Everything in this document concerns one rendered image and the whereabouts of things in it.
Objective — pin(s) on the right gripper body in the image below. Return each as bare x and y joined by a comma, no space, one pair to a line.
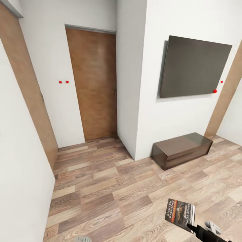
206,236

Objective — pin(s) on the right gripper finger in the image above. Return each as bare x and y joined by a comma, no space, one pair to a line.
193,228

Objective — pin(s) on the hardback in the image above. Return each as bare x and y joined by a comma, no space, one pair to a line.
180,214

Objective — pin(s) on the wall mounted tv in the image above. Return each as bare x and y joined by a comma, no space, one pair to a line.
192,66

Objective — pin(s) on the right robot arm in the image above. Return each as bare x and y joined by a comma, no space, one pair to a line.
209,233

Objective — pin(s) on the bench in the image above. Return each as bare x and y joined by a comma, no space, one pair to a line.
179,150

